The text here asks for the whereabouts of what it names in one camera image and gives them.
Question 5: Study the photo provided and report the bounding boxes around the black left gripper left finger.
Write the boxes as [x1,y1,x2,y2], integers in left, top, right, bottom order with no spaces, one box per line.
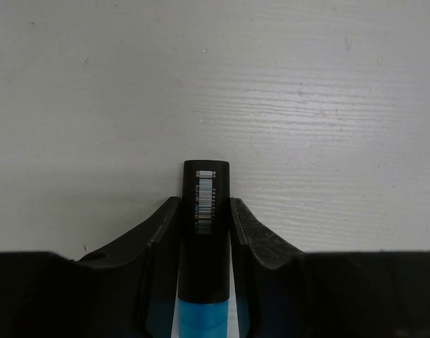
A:
[0,197,180,337]

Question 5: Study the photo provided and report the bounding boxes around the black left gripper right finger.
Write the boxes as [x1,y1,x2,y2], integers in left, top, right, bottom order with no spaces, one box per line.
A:
[230,199,430,337]

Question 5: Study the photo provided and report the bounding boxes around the black marker blue cap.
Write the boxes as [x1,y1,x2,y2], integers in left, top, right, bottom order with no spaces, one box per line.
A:
[177,160,230,337]

